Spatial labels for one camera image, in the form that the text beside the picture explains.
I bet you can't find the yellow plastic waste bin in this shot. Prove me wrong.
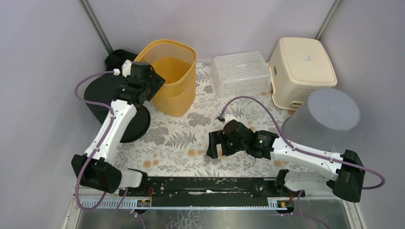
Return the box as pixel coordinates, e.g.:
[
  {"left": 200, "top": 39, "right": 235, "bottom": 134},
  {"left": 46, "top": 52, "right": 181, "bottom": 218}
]
[{"left": 134, "top": 39, "right": 197, "bottom": 117}]

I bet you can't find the black bucket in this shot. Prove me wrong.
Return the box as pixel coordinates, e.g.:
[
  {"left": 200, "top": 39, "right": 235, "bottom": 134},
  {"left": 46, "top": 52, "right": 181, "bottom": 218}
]
[{"left": 84, "top": 74, "right": 150, "bottom": 143}]

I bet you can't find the white mesh plastic basket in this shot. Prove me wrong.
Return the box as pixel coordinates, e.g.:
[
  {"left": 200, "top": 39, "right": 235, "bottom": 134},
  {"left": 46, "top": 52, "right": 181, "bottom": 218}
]
[{"left": 208, "top": 51, "right": 272, "bottom": 99}]

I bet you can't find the grey plastic bucket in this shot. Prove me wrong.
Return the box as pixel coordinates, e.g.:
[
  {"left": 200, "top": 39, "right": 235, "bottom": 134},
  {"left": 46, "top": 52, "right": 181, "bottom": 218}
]
[{"left": 281, "top": 88, "right": 361, "bottom": 151}]

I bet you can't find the large cream plastic basket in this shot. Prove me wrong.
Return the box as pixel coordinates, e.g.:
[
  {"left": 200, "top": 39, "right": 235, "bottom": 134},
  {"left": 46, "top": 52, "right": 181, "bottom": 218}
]
[{"left": 267, "top": 37, "right": 337, "bottom": 110}]

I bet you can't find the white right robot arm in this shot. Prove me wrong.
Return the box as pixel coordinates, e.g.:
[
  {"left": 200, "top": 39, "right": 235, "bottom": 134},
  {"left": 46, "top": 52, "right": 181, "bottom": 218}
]
[{"left": 206, "top": 120, "right": 365, "bottom": 203}]

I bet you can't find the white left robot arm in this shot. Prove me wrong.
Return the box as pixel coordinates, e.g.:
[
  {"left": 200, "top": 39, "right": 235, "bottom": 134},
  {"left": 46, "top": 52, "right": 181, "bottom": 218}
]
[{"left": 71, "top": 60, "right": 165, "bottom": 196}]

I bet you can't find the black crumpled cloth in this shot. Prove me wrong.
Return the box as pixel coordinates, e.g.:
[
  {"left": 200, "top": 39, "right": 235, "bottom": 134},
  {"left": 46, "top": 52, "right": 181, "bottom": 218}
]
[{"left": 105, "top": 49, "right": 138, "bottom": 71}]

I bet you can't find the floral patterned table mat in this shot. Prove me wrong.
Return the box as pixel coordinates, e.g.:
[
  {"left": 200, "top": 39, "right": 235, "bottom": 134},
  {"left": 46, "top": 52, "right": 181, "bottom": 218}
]
[{"left": 113, "top": 63, "right": 305, "bottom": 177}]

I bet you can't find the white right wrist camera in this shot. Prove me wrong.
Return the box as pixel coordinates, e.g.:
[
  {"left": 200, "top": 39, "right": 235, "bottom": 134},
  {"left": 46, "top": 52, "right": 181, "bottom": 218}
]
[{"left": 216, "top": 114, "right": 236, "bottom": 124}]

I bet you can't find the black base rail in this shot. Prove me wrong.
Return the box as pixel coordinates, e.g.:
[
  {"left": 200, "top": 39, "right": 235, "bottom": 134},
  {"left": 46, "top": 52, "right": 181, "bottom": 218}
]
[{"left": 119, "top": 177, "right": 299, "bottom": 206}]

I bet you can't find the grey slotted cable duct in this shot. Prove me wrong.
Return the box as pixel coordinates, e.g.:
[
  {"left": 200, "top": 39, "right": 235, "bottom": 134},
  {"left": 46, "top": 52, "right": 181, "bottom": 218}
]
[{"left": 98, "top": 198, "right": 293, "bottom": 212}]

